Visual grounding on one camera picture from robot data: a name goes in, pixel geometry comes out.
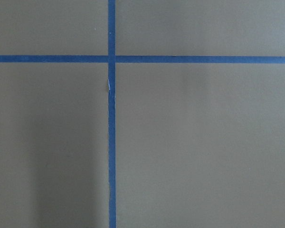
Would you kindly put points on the vertical blue tape strip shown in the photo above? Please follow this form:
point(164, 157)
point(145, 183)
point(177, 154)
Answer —
point(111, 113)

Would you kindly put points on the horizontal blue tape strip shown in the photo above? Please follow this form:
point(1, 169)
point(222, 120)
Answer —
point(140, 59)

